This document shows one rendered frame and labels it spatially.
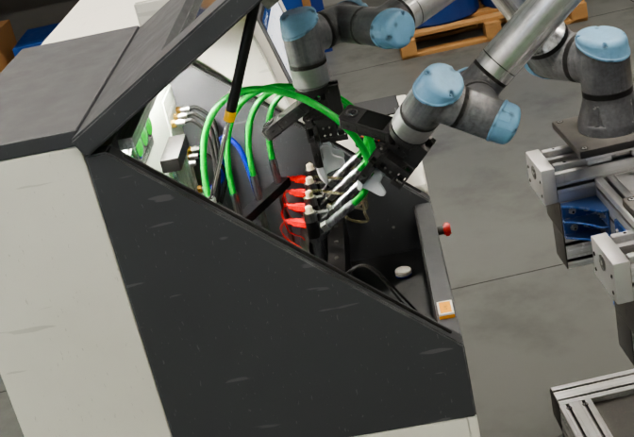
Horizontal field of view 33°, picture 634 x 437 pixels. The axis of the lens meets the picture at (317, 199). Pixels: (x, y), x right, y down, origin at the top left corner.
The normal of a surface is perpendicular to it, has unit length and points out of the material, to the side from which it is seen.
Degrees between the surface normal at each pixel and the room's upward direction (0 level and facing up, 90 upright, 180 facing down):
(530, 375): 0
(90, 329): 90
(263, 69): 90
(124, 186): 90
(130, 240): 90
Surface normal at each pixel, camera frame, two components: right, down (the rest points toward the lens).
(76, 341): 0.00, 0.40
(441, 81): 0.31, -0.51
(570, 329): -0.20, -0.90
